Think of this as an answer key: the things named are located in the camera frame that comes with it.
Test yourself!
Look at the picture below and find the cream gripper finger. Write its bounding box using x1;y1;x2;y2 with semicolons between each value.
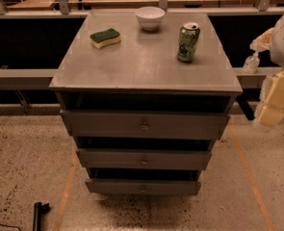
249;28;273;52
258;71;284;127

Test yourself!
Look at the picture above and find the green soda can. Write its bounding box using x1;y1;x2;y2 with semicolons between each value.
177;22;200;63

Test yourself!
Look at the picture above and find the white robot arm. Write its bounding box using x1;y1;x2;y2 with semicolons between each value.
250;14;284;127

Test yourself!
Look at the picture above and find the green and yellow sponge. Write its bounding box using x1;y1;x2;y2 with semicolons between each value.
90;28;121;49

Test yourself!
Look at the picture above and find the clear sanitizer pump bottle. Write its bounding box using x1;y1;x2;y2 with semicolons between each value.
243;52;260;74

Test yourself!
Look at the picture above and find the white bowl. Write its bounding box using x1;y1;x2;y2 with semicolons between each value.
135;7;165;31

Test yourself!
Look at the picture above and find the grey drawer cabinet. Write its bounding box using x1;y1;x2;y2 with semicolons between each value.
50;11;242;182

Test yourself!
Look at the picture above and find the middle grey drawer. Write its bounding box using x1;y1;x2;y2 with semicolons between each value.
77;148;212;170

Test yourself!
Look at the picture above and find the grey drawer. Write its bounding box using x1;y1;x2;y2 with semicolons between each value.
61;110;229;140
77;148;212;170
86;179;201;195

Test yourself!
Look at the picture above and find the top grey drawer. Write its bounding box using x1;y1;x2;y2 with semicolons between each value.
61;110;229;140

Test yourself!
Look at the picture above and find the bottom grey drawer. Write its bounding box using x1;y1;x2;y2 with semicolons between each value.
86;179;201;195

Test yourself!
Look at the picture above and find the black tool on floor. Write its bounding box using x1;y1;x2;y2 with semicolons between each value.
33;202;50;231

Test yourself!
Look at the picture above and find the black cable on floor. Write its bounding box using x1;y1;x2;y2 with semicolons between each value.
0;213;22;231

